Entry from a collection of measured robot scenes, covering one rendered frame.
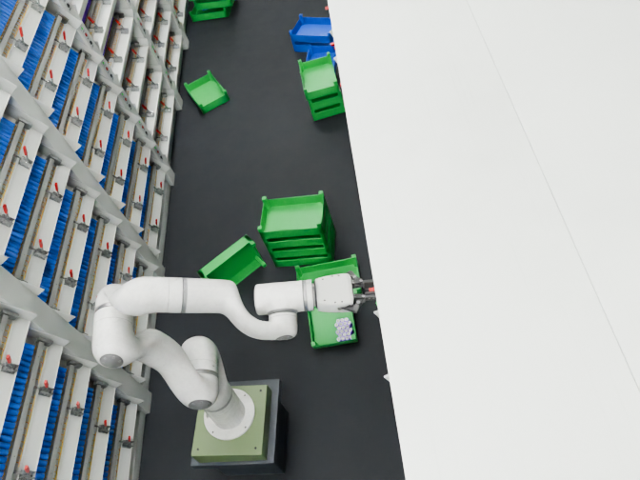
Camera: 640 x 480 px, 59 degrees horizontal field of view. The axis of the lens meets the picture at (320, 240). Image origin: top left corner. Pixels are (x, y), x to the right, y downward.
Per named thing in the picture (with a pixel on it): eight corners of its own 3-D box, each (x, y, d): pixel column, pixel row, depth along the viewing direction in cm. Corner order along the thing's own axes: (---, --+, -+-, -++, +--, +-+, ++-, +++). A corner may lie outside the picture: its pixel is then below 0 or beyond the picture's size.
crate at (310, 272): (301, 309, 272) (296, 300, 265) (298, 273, 284) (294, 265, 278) (363, 297, 268) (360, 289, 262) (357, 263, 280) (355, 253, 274)
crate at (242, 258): (211, 293, 288) (220, 303, 284) (196, 271, 272) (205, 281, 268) (258, 256, 296) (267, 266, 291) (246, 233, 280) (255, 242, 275)
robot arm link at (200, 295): (182, 334, 137) (303, 334, 147) (183, 272, 144) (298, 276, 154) (178, 344, 145) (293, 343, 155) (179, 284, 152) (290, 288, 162)
